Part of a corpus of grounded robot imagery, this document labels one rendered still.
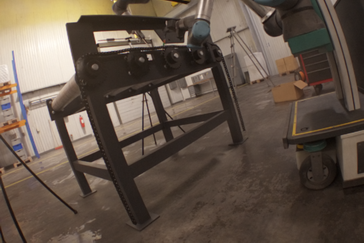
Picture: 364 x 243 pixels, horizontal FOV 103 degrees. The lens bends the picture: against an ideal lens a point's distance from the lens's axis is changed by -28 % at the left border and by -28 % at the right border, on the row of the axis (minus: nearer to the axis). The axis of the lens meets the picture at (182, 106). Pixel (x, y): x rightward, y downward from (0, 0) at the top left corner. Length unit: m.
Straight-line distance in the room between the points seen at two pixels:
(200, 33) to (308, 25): 0.52
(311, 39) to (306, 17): 0.08
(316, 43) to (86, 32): 1.08
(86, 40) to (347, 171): 1.36
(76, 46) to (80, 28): 0.11
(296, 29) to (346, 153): 0.51
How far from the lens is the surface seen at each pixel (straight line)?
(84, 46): 1.12
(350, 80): 0.98
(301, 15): 0.81
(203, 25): 1.04
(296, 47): 0.78
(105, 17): 1.21
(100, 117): 1.01
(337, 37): 0.97
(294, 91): 3.20
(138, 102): 12.17
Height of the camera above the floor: 0.61
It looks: 4 degrees down
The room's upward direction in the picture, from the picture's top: 18 degrees counter-clockwise
